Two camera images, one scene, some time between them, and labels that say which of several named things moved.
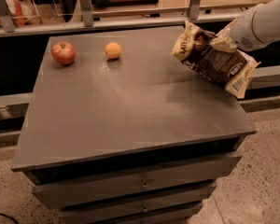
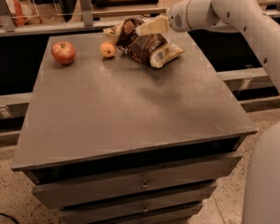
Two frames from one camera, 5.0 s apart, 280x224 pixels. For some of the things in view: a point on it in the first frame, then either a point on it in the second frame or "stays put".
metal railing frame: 3,20 stays put
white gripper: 242,32 to 176,20
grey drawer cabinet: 117,130 stays put
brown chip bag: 230,70 to 152,49
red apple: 63,52 stays put
